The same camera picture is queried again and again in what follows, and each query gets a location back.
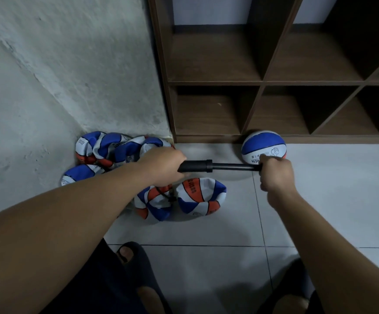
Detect person's left hand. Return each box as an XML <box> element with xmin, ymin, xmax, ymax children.
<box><xmin>136</xmin><ymin>147</ymin><xmax>189</xmax><ymax>189</ymax></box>

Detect person's right hand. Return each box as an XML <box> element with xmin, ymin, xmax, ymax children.
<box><xmin>259</xmin><ymin>155</ymin><xmax>299</xmax><ymax>211</ymax></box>

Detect black hand pump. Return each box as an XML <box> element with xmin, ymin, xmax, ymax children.
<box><xmin>178</xmin><ymin>159</ymin><xmax>264</xmax><ymax>174</ymax></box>

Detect blue white red basketball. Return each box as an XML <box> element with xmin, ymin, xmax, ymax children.
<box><xmin>59</xmin><ymin>164</ymin><xmax>107</xmax><ymax>188</ymax></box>
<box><xmin>176</xmin><ymin>177</ymin><xmax>228</xmax><ymax>217</ymax></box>
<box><xmin>74</xmin><ymin>130</ymin><xmax>131</xmax><ymax>169</ymax></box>
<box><xmin>132</xmin><ymin>185</ymin><xmax>176</xmax><ymax>222</ymax></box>
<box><xmin>113</xmin><ymin>135</ymin><xmax>175</xmax><ymax>165</ymax></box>
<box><xmin>241</xmin><ymin>130</ymin><xmax>288</xmax><ymax>167</ymax></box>

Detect brown wooden cubby shelf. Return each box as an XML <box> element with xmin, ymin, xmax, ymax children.
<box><xmin>147</xmin><ymin>0</ymin><xmax>379</xmax><ymax>145</ymax></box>

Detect person's left forearm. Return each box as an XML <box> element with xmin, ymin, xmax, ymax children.
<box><xmin>0</xmin><ymin>163</ymin><xmax>159</xmax><ymax>314</ymax></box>

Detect person's right forearm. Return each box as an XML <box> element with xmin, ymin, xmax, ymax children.
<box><xmin>267</xmin><ymin>189</ymin><xmax>379</xmax><ymax>314</ymax></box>

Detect person's left foot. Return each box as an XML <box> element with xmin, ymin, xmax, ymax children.
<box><xmin>119</xmin><ymin>245</ymin><xmax>167</xmax><ymax>314</ymax></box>

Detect black sandal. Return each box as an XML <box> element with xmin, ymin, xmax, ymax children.
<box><xmin>258</xmin><ymin>257</ymin><xmax>316</xmax><ymax>314</ymax></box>
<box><xmin>115</xmin><ymin>241</ymin><xmax>175</xmax><ymax>314</ymax></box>

